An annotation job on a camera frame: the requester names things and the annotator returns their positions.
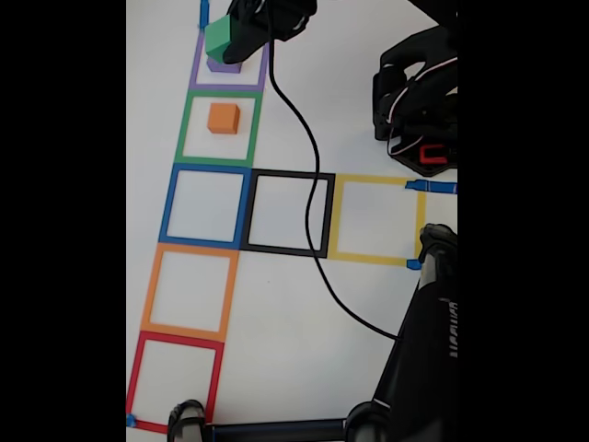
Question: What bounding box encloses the orange square frame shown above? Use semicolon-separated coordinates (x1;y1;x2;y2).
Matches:
140;242;240;343

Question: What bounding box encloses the blue square frame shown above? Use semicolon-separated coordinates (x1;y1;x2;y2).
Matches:
158;163;253;250

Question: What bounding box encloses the black square frame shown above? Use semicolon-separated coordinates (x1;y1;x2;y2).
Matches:
239;169;336;259

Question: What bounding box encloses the orange block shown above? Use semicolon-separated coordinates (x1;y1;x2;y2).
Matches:
206;103;242;135

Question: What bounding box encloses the black camera cable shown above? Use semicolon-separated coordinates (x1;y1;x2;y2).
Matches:
266;8;404;342

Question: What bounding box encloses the green square frame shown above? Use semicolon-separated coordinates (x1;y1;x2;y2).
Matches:
174;89;264;168

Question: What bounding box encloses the purple block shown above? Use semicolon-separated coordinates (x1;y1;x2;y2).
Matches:
206;57;243;75

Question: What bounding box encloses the green block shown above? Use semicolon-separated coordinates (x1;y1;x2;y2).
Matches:
203;15;238;64

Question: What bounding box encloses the yellow square frame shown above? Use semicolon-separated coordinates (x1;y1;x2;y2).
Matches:
327;173;427;268

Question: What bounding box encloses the purple square frame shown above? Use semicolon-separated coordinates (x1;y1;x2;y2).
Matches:
188;22;272;93

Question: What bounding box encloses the red square frame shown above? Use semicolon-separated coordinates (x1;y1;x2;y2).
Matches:
125;330;225;436

